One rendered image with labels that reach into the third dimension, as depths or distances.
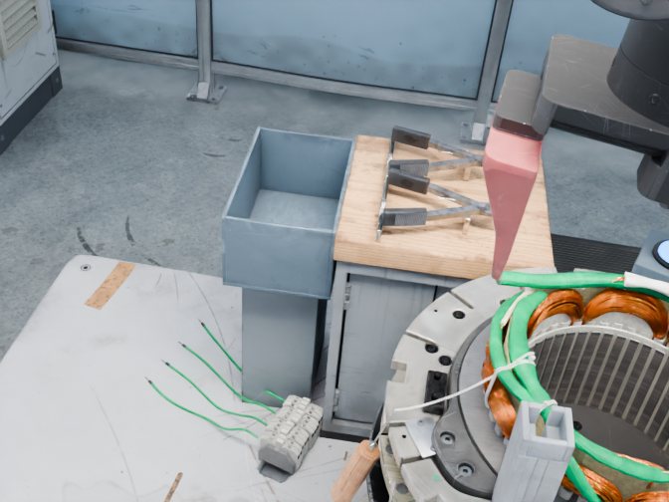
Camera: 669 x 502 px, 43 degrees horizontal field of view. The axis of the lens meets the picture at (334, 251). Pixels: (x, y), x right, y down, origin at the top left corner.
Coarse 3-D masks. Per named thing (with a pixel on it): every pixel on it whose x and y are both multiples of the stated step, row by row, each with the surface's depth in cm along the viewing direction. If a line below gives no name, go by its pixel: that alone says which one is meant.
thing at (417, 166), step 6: (390, 162) 82; (396, 162) 82; (402, 162) 82; (408, 162) 82; (414, 162) 82; (420, 162) 82; (426, 162) 82; (390, 168) 82; (396, 168) 82; (402, 168) 82; (408, 168) 82; (414, 168) 82; (420, 168) 82; (426, 168) 82; (420, 174) 83; (426, 174) 83
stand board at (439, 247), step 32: (352, 160) 87; (384, 160) 87; (352, 192) 82; (416, 192) 83; (480, 192) 84; (544, 192) 85; (352, 224) 78; (448, 224) 79; (480, 224) 80; (544, 224) 81; (352, 256) 77; (384, 256) 77; (416, 256) 76; (448, 256) 76; (480, 256) 76; (512, 256) 76; (544, 256) 77
